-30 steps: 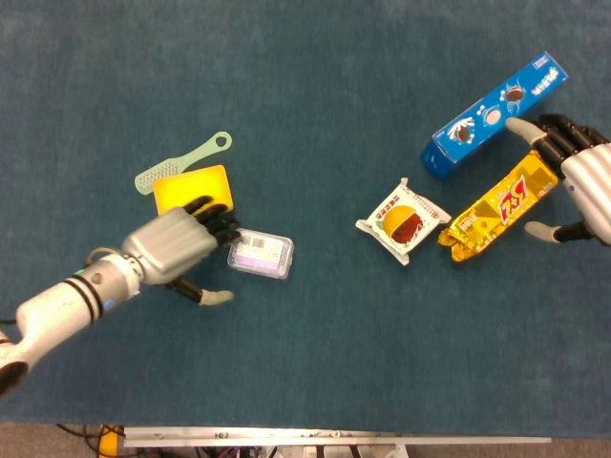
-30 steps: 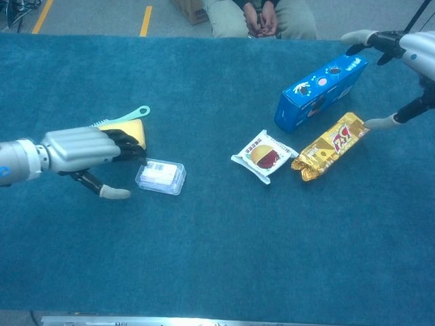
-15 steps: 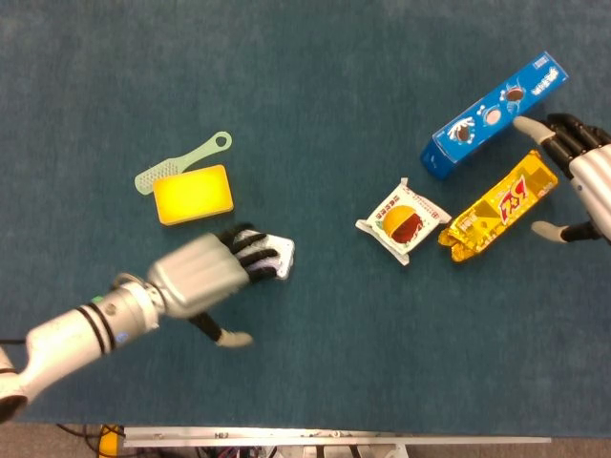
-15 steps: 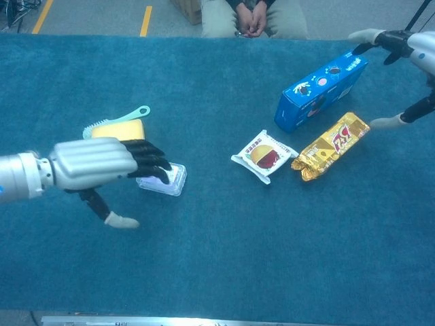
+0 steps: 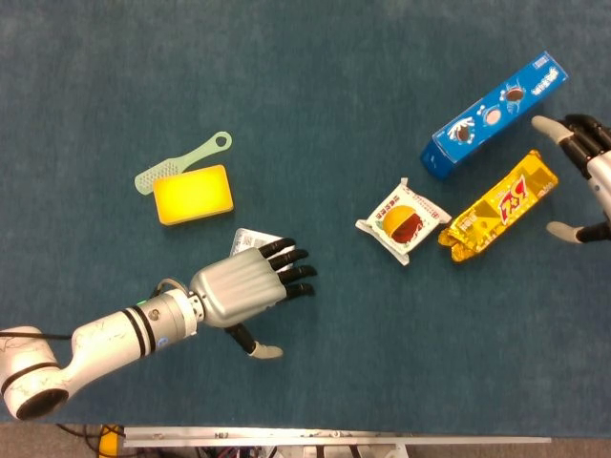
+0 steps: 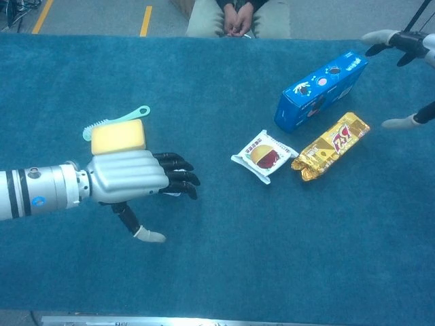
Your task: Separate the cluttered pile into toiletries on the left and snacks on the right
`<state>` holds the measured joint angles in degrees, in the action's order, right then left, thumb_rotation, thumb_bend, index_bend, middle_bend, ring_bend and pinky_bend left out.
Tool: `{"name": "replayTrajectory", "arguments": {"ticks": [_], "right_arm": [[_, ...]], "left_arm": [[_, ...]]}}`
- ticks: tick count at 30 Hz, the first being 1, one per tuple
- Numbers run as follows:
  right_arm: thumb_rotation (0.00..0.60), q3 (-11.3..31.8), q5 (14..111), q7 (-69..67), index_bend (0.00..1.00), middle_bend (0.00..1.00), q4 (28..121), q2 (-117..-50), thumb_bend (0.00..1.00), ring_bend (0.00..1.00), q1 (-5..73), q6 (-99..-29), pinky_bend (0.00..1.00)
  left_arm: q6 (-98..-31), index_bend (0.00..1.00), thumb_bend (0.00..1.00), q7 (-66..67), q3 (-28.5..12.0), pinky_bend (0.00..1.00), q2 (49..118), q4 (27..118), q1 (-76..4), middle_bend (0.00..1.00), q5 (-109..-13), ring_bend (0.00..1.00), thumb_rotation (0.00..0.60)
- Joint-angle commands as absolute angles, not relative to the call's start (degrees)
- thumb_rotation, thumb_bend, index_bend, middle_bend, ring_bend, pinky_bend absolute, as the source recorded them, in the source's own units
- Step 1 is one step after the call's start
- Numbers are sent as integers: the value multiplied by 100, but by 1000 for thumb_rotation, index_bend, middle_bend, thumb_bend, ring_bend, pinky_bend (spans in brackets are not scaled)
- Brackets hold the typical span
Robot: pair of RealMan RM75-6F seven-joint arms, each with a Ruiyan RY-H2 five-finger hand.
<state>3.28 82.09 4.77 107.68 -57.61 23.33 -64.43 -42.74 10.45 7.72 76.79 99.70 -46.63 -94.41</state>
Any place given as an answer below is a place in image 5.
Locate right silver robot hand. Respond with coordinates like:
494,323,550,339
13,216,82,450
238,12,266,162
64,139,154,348
531,113,611,244

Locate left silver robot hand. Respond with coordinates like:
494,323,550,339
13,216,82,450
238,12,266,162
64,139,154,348
189,237,319,360

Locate clear plastic box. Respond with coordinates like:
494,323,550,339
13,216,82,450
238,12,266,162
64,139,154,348
230,227,283,259

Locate yellow sponge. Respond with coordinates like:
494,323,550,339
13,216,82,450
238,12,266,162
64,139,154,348
152,164,235,226

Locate yellow snack bag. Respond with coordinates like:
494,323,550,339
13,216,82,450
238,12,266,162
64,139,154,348
437,149,559,263

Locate blue cookie box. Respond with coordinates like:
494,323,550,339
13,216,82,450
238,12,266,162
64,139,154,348
419,51,570,181

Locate green plastic brush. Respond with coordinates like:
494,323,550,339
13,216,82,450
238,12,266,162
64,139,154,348
134,131,234,197

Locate white burger snack packet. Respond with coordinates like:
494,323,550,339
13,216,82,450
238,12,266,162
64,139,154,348
355,177,453,267

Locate teal carpet table cover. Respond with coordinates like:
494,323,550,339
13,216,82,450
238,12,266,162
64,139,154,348
0,0,611,435

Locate yellow floor block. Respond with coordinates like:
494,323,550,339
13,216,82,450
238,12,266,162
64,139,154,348
97,423,126,458

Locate wiring under table rail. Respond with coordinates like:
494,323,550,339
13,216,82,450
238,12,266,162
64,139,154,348
193,446,411,458

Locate aluminium table rail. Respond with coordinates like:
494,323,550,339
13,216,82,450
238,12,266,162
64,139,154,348
122,427,553,448

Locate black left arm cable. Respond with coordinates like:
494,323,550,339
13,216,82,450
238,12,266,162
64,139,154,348
0,331,74,342

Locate dark floor cables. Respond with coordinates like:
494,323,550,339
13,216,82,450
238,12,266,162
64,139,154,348
55,423,104,452

